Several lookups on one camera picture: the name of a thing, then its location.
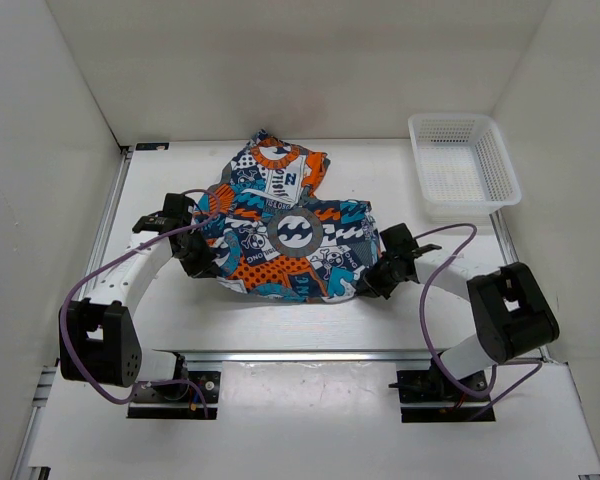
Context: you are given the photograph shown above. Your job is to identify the small dark blue label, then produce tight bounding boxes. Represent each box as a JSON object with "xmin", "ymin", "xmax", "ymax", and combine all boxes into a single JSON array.
[{"xmin": 134, "ymin": 142, "xmax": 170, "ymax": 151}]

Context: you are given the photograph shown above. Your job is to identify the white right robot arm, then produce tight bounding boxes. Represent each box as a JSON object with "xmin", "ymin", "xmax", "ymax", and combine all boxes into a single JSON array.
[{"xmin": 356, "ymin": 244, "xmax": 560, "ymax": 400}]

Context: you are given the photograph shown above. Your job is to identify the white plastic mesh basket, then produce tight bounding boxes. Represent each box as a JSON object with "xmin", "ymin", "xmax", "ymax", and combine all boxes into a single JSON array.
[{"xmin": 408, "ymin": 113, "xmax": 522, "ymax": 222}]

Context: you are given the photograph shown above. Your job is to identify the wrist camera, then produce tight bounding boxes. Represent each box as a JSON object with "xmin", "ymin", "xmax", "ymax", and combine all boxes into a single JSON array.
[
  {"xmin": 132, "ymin": 193, "xmax": 195, "ymax": 234},
  {"xmin": 380, "ymin": 223, "xmax": 441, "ymax": 259}
]

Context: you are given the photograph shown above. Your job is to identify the colourful patterned shorts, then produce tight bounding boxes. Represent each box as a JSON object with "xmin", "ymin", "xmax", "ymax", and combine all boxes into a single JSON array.
[{"xmin": 194, "ymin": 130, "xmax": 381, "ymax": 303}]

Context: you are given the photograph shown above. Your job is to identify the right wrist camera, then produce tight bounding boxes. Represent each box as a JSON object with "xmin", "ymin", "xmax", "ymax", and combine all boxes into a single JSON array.
[{"xmin": 380, "ymin": 223, "xmax": 441, "ymax": 259}]

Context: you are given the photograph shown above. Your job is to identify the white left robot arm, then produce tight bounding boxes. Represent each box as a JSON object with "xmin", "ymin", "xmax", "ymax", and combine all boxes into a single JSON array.
[{"xmin": 60, "ymin": 216, "xmax": 217, "ymax": 400}]

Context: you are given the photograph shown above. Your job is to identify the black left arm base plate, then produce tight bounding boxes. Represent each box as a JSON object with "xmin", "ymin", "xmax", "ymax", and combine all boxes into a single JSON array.
[{"xmin": 127, "ymin": 368, "xmax": 222, "ymax": 421}]

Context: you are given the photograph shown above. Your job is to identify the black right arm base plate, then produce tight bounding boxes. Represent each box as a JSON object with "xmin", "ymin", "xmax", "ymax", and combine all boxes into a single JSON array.
[{"xmin": 389, "ymin": 370, "xmax": 496, "ymax": 424}]

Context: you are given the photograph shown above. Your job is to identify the aluminium frame rail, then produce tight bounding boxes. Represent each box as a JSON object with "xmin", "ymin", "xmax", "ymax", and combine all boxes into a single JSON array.
[{"xmin": 9, "ymin": 144, "xmax": 600, "ymax": 480}]

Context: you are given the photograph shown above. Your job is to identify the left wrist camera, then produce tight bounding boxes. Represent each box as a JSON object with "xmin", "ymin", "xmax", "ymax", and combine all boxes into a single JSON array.
[{"xmin": 132, "ymin": 193, "xmax": 195, "ymax": 234}]

